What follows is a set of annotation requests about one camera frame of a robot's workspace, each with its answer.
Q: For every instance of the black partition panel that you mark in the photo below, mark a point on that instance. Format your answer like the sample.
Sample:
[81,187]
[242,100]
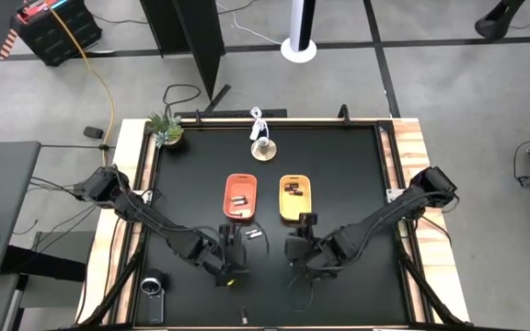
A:
[191,32]

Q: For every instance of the orange plastic bin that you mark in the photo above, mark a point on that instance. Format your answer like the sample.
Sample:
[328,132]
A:
[239,186]

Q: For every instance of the black plastic crate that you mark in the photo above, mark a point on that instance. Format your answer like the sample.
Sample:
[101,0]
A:
[58,37]

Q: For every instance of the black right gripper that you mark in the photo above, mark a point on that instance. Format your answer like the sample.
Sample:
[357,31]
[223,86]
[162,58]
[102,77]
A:
[304,250]

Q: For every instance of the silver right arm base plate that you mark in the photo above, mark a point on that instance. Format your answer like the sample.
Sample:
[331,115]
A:
[394,195]

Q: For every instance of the black table frame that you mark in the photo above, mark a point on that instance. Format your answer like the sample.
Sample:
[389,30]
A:
[292,124]

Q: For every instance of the grey desk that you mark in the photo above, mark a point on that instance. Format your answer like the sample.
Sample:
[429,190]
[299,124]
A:
[7,216]

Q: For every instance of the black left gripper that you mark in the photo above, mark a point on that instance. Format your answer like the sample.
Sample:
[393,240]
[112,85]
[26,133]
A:
[233,257]

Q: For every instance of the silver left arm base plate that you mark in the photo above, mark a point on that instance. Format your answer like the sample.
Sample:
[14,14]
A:
[147,197]

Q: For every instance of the potted succulent plant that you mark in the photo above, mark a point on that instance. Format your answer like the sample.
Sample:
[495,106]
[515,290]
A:
[167,131]

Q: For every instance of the silver black camera device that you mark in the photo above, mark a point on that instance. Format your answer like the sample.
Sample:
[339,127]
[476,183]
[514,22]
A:
[152,294]

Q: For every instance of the black power adapter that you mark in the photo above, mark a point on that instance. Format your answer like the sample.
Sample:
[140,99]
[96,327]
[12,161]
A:
[93,132]

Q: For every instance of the black table clamp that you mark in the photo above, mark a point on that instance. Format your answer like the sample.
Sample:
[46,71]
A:
[344,115]
[198,117]

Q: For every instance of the yellow plastic bin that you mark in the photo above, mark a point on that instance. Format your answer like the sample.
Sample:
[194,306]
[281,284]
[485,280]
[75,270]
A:
[295,207]

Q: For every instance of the round camera mount base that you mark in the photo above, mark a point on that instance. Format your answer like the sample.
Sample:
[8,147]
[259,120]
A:
[263,149]

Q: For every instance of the white pole with round base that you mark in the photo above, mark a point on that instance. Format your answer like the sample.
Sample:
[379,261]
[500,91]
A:
[298,50]

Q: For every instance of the black copper Duracell battery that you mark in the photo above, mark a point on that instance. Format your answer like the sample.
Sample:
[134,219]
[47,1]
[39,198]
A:
[244,315]
[291,186]

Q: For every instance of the black base bar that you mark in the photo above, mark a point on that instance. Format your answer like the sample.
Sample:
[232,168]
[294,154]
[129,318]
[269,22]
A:
[228,113]

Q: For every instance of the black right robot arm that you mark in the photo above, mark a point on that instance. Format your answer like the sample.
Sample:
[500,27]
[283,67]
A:
[384,213]

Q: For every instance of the black stand leg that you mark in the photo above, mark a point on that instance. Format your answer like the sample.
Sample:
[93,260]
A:
[495,23]

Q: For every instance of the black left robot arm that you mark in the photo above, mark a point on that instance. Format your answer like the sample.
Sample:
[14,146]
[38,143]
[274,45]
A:
[154,220]

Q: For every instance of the black screws cluster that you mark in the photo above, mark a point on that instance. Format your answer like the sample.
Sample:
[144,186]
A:
[296,193]

